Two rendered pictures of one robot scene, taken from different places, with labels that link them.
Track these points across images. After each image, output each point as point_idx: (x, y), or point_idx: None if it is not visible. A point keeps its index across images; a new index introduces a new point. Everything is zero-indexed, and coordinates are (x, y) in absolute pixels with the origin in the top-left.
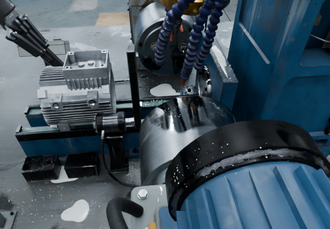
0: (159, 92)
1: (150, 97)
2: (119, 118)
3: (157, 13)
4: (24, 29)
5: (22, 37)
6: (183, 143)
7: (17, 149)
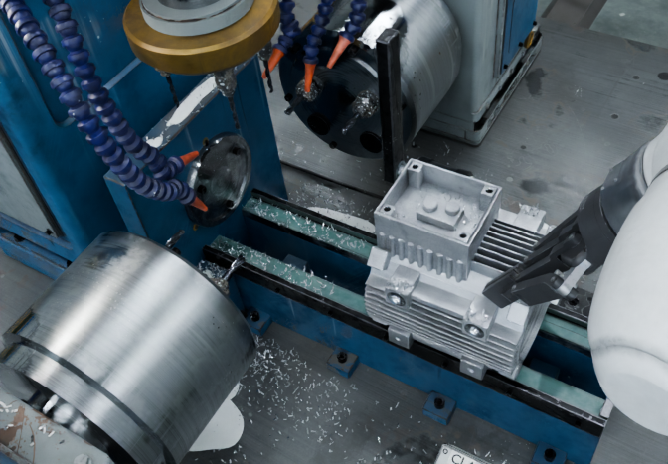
0: (221, 418)
1: (302, 291)
2: (427, 158)
3: (144, 285)
4: (564, 231)
5: (573, 216)
6: None
7: (646, 429)
